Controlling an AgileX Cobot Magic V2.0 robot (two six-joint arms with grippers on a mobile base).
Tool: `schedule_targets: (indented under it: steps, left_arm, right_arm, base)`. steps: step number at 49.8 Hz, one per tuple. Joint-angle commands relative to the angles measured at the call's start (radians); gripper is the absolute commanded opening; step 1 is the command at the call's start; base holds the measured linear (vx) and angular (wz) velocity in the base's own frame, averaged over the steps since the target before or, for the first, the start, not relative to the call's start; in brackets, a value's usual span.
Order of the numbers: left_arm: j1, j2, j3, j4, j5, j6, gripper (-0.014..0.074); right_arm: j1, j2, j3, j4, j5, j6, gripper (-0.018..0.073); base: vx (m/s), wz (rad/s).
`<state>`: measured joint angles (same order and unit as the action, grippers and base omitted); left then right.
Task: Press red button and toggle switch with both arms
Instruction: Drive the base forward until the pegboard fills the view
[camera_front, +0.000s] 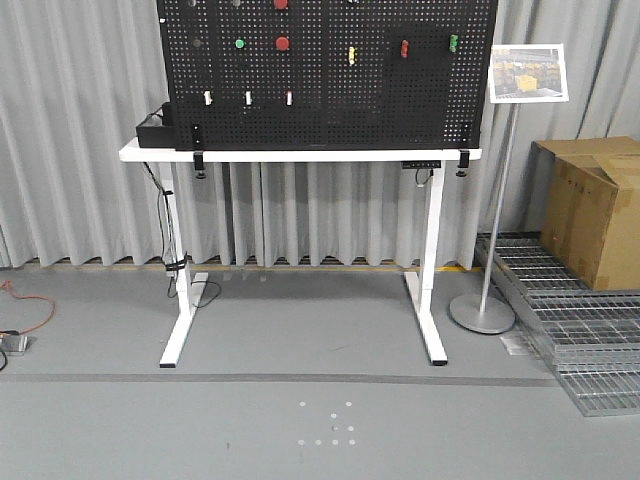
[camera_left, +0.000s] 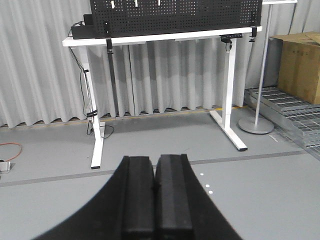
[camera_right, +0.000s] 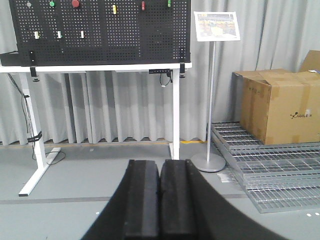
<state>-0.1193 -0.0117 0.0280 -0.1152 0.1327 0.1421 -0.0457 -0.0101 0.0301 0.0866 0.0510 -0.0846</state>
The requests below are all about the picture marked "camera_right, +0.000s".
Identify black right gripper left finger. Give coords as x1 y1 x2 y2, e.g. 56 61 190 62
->
82 159 160 240

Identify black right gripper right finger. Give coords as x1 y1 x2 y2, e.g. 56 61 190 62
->
160 159 283 240

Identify lower red mushroom button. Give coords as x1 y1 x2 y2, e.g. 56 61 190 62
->
71 0 80 8

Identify steel grating panels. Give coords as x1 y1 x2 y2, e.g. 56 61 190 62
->
211 122 320 213

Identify large cardboard box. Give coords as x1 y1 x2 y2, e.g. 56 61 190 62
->
235 68 320 145

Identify black table control box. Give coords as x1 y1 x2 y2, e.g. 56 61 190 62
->
148 68 173 83

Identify black right table clamp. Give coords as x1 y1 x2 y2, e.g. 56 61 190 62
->
179 47 186 79

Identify black table clamp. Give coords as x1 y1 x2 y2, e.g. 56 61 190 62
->
28 50 40 83
179 47 186 79

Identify silver sign stand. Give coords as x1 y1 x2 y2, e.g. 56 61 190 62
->
191 11 241 173

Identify black left table clamp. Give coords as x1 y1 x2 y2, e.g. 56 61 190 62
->
28 50 40 83

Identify flat cardboard sheet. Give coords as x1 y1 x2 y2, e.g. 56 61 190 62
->
299 50 320 72

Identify black perforated pegboard panel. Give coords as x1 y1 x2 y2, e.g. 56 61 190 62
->
0 0 191 67

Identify black cables on leg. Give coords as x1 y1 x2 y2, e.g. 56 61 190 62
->
6 72 66 165

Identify white metal table frame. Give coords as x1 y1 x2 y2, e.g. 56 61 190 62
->
0 62 192 197

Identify white green lower switch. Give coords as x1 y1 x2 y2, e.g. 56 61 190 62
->
57 31 62 39

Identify white yellow lower switch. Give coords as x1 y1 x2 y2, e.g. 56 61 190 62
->
34 31 40 40

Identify yellow toggle switch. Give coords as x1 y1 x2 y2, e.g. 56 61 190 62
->
112 4 118 15

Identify red toggle switch top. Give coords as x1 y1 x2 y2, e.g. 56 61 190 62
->
141 1 146 11

